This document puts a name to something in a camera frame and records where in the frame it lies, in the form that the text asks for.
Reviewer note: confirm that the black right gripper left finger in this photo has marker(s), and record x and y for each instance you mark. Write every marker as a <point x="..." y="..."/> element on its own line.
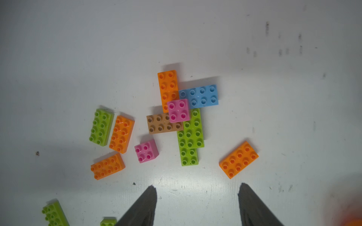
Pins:
<point x="142" y="212"/>

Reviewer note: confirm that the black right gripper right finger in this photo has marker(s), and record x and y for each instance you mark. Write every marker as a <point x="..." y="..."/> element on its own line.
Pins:
<point x="253" y="211"/>

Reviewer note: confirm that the lime green lego plate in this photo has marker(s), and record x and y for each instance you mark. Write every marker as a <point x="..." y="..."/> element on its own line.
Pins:
<point x="101" y="127"/>

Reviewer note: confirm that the brown lego plate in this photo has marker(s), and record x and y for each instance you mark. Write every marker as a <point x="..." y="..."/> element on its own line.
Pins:
<point x="161" y="123"/>

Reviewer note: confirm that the small pink lego brick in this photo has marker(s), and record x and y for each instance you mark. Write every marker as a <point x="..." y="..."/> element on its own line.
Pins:
<point x="146" y="151"/>

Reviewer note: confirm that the pink lego brick front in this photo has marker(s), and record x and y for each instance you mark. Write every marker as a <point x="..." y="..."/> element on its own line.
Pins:
<point x="178" y="110"/>

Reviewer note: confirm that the green lego plate front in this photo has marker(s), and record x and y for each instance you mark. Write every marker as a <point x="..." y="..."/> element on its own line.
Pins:
<point x="189" y="157"/>

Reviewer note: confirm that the blue lego plate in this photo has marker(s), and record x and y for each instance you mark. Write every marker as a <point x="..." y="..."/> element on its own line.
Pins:
<point x="200" y="96"/>

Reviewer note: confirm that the orange lego plate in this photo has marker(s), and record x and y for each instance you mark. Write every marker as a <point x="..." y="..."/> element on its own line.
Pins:
<point x="168" y="85"/>
<point x="107" y="167"/>
<point x="238" y="160"/>
<point x="122" y="131"/>

